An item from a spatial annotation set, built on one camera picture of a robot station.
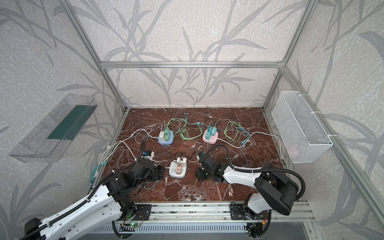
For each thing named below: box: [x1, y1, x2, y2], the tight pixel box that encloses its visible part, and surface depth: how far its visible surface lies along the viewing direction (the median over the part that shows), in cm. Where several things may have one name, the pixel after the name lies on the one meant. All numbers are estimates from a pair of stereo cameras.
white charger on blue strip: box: [159, 131, 165, 141], surface depth 96 cm
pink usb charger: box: [176, 164, 182, 175], surface depth 84 cm
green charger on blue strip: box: [164, 127, 171, 142], surface depth 98 cm
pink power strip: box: [202, 129, 219, 144], surface depth 101 cm
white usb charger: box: [177, 157, 186, 163], surface depth 85 cm
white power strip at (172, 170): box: [169, 160, 188, 179], surface depth 86 cm
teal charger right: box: [211, 126, 217, 136], surface depth 101 cm
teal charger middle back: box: [206, 125, 212, 139], surface depth 99 cm
